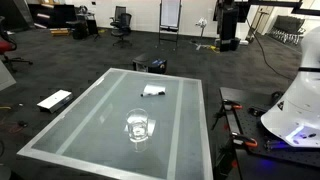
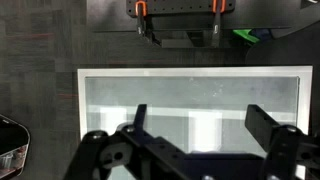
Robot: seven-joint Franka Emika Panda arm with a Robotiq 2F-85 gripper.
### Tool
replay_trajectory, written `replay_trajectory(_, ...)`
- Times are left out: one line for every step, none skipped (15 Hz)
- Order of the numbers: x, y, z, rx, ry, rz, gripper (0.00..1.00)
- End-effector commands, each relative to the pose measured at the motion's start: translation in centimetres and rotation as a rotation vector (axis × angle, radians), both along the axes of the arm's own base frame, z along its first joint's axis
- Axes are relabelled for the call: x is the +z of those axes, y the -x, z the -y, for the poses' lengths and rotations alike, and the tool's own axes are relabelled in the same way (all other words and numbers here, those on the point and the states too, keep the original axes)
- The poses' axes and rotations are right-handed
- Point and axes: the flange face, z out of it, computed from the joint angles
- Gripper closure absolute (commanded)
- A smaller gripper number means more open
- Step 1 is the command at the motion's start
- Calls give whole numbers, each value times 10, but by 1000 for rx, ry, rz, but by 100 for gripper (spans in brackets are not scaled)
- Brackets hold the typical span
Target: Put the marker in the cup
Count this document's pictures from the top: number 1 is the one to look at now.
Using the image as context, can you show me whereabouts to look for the black capped silver marker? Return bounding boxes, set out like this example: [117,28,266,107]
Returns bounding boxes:
[140,91,167,98]

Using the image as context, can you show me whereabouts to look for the clear glass cup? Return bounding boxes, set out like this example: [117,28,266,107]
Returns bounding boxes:
[125,108,150,144]

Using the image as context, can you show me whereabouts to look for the black case with blue label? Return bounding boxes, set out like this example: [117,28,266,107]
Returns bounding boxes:
[148,58,168,75]

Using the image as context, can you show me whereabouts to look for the black mesh office chair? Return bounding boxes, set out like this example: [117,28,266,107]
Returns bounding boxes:
[109,5,128,28]
[110,12,133,48]

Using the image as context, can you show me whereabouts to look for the whiteboard on black easel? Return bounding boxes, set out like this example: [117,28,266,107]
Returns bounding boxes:
[157,0,183,48]

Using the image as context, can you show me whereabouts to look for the white stand lamp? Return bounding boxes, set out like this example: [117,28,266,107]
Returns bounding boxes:
[194,17,209,51]

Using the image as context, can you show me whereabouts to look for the tall black equipment tower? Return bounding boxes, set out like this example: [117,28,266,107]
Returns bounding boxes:
[215,0,242,53]

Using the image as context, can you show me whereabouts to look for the white flat box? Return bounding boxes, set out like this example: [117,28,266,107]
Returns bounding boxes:
[36,89,74,114]

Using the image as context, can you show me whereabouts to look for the black perforated breadboard table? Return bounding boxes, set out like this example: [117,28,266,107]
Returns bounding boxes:
[219,87,320,180]

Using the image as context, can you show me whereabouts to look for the stacked black folding chairs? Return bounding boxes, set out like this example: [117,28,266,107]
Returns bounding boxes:
[268,14,306,46]

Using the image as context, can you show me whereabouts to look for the red seat office chair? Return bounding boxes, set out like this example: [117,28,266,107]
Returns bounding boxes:
[0,15,34,73]

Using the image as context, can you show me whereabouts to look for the orange handled black clamp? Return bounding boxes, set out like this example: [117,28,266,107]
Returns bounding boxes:
[229,131,259,149]
[211,98,244,131]

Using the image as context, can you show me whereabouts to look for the long black floor cable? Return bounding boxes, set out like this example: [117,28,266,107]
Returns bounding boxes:
[245,18,295,81]

